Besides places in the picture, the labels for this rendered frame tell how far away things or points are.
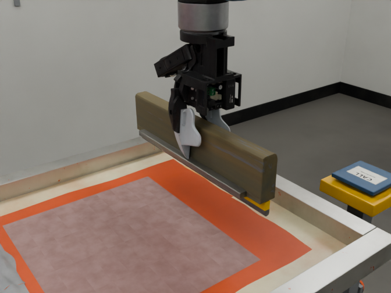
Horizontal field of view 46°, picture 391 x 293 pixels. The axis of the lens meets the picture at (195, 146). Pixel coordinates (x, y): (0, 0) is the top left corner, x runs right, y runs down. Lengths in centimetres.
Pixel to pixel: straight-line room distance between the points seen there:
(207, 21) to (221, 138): 17
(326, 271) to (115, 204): 41
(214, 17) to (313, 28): 351
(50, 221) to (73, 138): 214
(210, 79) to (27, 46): 213
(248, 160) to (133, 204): 30
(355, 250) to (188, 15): 43
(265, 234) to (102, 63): 226
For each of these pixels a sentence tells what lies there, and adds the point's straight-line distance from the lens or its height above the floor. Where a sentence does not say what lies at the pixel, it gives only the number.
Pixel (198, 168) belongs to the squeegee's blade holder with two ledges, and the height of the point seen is 108.
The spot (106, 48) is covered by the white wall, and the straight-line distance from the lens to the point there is 293.
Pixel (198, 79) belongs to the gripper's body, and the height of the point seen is 123.
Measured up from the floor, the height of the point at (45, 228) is 96.
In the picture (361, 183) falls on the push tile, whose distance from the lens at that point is 97.
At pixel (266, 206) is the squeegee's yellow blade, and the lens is 68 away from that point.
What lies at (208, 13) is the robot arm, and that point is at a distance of 67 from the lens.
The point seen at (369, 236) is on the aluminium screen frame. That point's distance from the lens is 78.
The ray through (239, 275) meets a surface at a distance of 72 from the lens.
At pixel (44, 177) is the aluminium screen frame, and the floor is 98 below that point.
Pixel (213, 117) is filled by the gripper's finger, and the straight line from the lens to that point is 77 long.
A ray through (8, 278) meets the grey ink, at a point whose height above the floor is 96.
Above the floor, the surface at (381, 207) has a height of 94.
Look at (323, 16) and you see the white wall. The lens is 424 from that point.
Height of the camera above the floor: 143
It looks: 25 degrees down
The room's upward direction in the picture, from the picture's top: straight up
